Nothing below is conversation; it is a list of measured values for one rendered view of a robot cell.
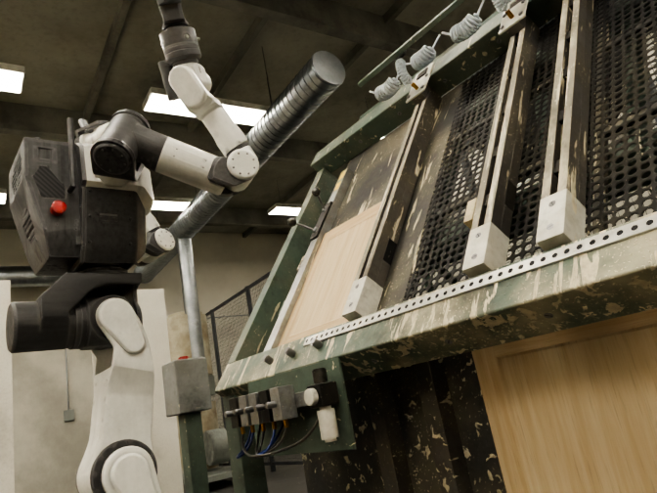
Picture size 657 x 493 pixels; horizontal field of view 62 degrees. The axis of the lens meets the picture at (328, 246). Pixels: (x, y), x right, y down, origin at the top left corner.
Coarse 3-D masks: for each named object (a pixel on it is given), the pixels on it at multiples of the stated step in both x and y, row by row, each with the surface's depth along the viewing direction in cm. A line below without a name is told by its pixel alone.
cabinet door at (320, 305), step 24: (360, 216) 203; (336, 240) 208; (360, 240) 191; (312, 264) 212; (336, 264) 194; (312, 288) 199; (336, 288) 182; (312, 312) 186; (336, 312) 172; (288, 336) 188
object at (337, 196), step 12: (348, 168) 244; (348, 180) 241; (336, 192) 235; (336, 204) 232; (324, 228) 223; (312, 252) 214; (300, 276) 208; (300, 288) 205; (288, 300) 202; (288, 312) 198; (276, 324) 198; (276, 336) 191
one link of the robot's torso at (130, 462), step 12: (120, 456) 117; (132, 456) 118; (144, 456) 120; (108, 468) 115; (120, 468) 116; (132, 468) 117; (144, 468) 119; (108, 480) 114; (120, 480) 115; (132, 480) 116; (144, 480) 118; (156, 480) 120; (108, 492) 114; (120, 492) 114; (132, 492) 116; (144, 492) 117; (156, 492) 119
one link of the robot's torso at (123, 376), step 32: (96, 320) 126; (128, 320) 128; (96, 352) 136; (128, 352) 126; (96, 384) 131; (128, 384) 126; (96, 416) 126; (128, 416) 125; (96, 448) 120; (96, 480) 115
